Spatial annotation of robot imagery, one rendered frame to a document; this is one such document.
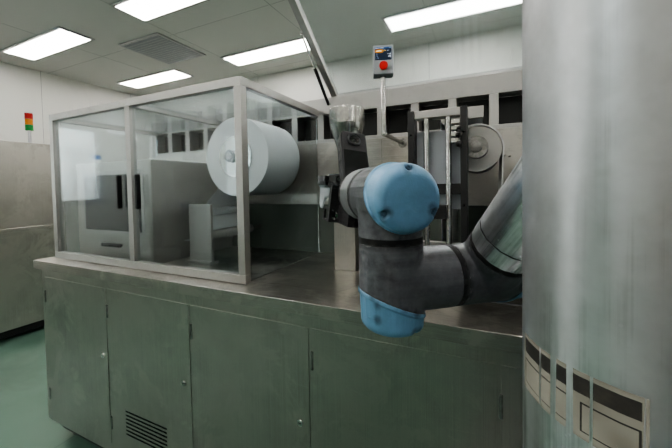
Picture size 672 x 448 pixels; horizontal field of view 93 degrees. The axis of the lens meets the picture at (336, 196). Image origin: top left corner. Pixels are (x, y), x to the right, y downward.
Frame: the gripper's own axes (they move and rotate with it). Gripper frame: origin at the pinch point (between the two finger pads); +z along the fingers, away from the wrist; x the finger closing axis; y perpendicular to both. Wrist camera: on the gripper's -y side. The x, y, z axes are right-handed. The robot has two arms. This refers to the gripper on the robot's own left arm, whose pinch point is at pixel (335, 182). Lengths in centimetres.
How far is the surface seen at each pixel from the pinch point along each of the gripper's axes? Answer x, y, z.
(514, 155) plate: 77, -20, 39
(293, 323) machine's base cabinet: -1, 42, 31
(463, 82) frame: 59, -48, 50
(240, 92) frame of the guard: -25, -28, 46
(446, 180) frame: 35.3, -5.1, 15.6
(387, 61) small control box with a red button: 22, -45, 39
